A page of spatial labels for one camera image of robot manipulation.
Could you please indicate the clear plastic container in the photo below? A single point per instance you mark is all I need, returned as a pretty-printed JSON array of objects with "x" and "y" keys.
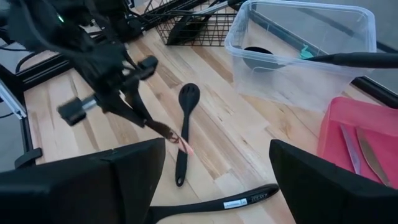
[{"x": 280, "y": 87}]

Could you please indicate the black slotted spoon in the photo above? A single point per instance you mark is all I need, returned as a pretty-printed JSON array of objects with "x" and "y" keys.
[{"x": 188, "y": 107}]

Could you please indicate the black ladle with white label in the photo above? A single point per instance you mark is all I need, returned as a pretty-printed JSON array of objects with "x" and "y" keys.
[{"x": 202, "y": 206}]

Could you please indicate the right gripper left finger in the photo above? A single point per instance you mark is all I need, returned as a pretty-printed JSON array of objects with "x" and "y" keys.
[{"x": 77, "y": 193}]

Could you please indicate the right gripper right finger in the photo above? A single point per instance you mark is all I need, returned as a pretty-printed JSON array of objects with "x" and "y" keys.
[{"x": 335, "y": 196}]

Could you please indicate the red plastic tray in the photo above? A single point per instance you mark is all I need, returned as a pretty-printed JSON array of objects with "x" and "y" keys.
[{"x": 342, "y": 118}]

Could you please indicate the black spatula steel neck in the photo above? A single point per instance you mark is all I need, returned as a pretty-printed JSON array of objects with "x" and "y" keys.
[{"x": 183, "y": 31}]

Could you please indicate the iridescent table knife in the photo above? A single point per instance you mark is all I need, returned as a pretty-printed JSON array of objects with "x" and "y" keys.
[{"x": 353, "y": 152}]

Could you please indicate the rose gold cutlery piece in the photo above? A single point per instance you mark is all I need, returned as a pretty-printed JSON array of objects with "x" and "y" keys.
[{"x": 180, "y": 144}]

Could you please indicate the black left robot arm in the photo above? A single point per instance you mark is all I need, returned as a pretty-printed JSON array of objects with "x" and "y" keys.
[{"x": 46, "y": 28}]

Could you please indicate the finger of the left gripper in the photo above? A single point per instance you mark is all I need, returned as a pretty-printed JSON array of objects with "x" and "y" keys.
[
  {"x": 124, "y": 113},
  {"x": 140, "y": 105}
]

